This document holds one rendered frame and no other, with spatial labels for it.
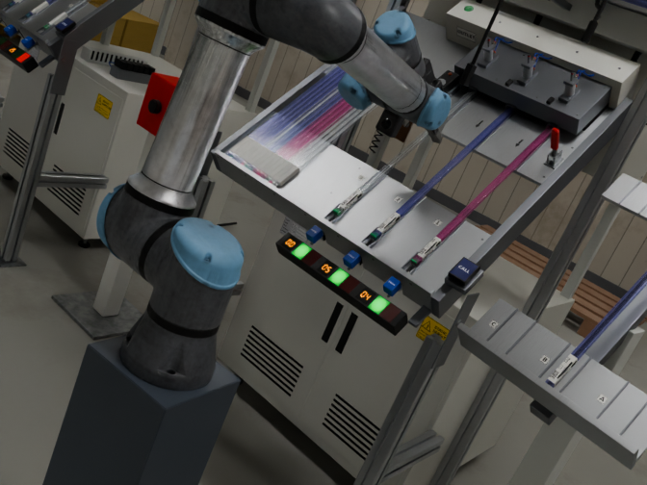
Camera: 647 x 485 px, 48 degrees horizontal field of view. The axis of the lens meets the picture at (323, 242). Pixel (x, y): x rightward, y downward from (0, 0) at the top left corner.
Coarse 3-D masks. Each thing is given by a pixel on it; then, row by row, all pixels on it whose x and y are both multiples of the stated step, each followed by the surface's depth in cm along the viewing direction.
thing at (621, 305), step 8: (640, 280) 126; (632, 288) 126; (640, 288) 126; (624, 296) 125; (632, 296) 125; (616, 304) 125; (624, 304) 124; (608, 312) 124; (616, 312) 124; (608, 320) 123; (600, 328) 123; (592, 336) 122; (584, 344) 122; (592, 344) 122; (576, 352) 121; (584, 352) 122; (552, 384) 119
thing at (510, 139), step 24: (432, 24) 198; (432, 48) 191; (456, 48) 190; (456, 96) 178; (480, 96) 177; (456, 120) 173; (480, 120) 172; (528, 120) 170; (600, 120) 166; (480, 144) 167; (504, 144) 166; (528, 144) 165; (576, 144) 163; (528, 168) 160; (552, 168) 159
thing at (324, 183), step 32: (256, 128) 181; (320, 160) 171; (352, 160) 170; (288, 192) 166; (320, 192) 165; (352, 192) 163; (384, 192) 162; (352, 224) 157; (416, 224) 155; (384, 256) 151; (448, 256) 148
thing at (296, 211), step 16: (224, 160) 173; (240, 176) 173; (256, 176) 168; (256, 192) 172; (272, 192) 165; (288, 208) 164; (304, 208) 159; (304, 224) 164; (320, 224) 158; (336, 240) 157; (352, 240) 152; (368, 256) 150; (384, 272) 150; (400, 272) 145; (416, 288) 144
